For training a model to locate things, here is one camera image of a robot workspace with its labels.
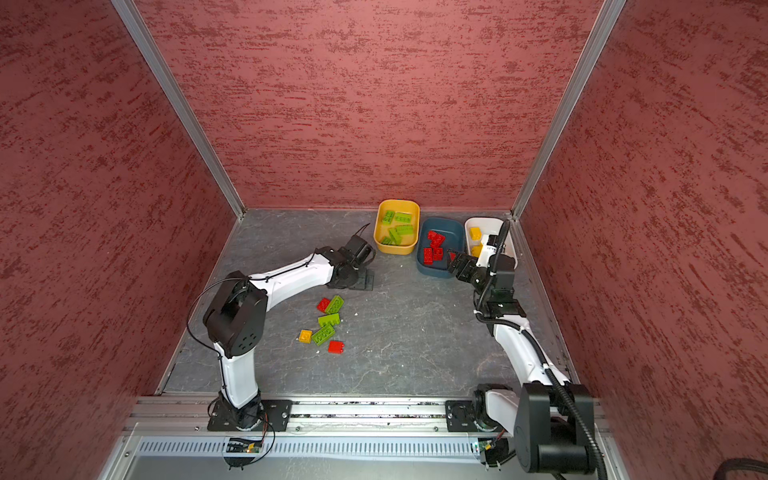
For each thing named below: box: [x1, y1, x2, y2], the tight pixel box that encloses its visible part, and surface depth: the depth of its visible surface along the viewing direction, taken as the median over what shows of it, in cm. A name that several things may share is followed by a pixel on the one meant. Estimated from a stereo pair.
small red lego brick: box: [427, 230, 443, 245], surface depth 112 cm
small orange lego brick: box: [299, 329, 313, 344], surface depth 89 cm
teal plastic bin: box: [416, 217, 465, 278], surface depth 112 cm
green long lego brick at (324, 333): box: [312, 324, 335, 346], surface depth 89 cm
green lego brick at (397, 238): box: [388, 228, 403, 245], surface depth 112 cm
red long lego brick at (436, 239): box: [428, 230, 446, 249], surface depth 112 cm
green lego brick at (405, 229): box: [396, 225, 414, 235], surface depth 116 cm
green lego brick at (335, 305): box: [326, 295, 345, 314], surface depth 94 cm
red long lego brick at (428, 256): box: [423, 247, 433, 265], surface depth 108 cm
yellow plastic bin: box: [373, 199, 421, 255], surface depth 117 cm
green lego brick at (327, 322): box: [318, 313, 341, 331], surface depth 91 cm
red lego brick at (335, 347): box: [328, 340, 345, 354], surface depth 87 cm
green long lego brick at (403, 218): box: [395, 213, 412, 223], surface depth 120 cm
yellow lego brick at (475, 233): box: [469, 227, 483, 241], surface depth 113 cm
